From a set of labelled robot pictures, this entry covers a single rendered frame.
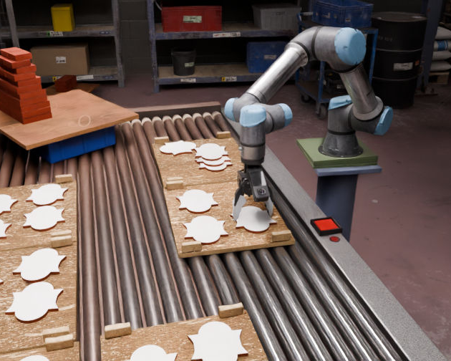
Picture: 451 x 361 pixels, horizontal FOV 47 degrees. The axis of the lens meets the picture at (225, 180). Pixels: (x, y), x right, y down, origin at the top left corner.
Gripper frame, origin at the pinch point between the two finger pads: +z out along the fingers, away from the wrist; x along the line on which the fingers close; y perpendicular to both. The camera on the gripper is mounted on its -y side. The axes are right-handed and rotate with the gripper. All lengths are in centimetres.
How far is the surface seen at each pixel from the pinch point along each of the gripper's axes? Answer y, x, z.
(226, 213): 6.4, 7.2, 0.6
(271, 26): 447, -138, 6
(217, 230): -4.8, 12.5, 0.1
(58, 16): 479, 95, -8
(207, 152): 48.8, 5.7, -4.3
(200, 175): 35.5, 11.1, -0.7
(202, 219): 2.4, 15.9, -0.2
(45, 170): 55, 68, 0
